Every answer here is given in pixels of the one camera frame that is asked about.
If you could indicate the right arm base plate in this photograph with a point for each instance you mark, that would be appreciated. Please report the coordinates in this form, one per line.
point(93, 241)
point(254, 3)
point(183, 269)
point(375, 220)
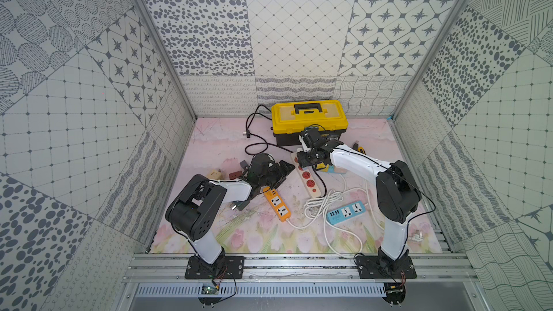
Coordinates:
point(381, 267)

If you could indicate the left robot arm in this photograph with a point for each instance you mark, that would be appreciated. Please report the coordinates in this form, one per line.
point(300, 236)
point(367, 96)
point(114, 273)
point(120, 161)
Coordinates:
point(194, 210)

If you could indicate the dark green dragon cube adapter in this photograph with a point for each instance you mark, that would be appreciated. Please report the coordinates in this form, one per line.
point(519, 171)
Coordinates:
point(240, 205)

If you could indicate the teal USB power strip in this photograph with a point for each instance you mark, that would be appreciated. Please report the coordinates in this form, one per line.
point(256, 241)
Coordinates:
point(342, 214)

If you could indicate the cream dragon cube adapter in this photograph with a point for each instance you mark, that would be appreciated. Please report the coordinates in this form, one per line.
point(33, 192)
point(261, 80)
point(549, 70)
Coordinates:
point(215, 175)

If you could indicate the white plug on mat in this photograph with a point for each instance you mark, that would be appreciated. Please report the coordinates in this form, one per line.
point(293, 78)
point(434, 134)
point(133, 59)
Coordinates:
point(417, 237)

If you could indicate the aluminium mounting rail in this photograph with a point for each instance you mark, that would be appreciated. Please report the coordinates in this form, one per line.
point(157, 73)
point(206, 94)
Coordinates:
point(435, 267)

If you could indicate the teal round-end power strip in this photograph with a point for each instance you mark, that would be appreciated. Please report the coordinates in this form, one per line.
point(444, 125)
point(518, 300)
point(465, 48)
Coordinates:
point(331, 169)

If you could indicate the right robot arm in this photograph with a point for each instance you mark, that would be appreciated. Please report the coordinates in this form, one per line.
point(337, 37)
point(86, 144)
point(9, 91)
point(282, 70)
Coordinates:
point(398, 196)

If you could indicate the cream power strip red sockets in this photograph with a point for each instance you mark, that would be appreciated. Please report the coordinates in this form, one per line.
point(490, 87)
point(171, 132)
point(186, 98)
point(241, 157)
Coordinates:
point(306, 178)

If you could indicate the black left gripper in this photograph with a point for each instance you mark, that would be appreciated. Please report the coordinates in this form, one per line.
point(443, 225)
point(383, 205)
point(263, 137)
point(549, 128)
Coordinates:
point(273, 172)

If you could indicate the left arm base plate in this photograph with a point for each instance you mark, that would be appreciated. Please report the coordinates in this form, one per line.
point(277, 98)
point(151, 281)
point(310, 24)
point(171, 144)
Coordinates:
point(227, 266)

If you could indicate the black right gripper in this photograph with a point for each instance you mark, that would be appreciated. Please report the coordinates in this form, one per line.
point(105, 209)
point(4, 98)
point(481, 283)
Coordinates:
point(302, 158)

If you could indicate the yellow black toolbox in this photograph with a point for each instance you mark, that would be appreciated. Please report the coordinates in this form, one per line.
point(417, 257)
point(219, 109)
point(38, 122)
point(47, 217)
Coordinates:
point(290, 119)

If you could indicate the orange USB power strip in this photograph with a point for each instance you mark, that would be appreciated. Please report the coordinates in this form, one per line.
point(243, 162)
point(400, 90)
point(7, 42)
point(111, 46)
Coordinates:
point(277, 203)

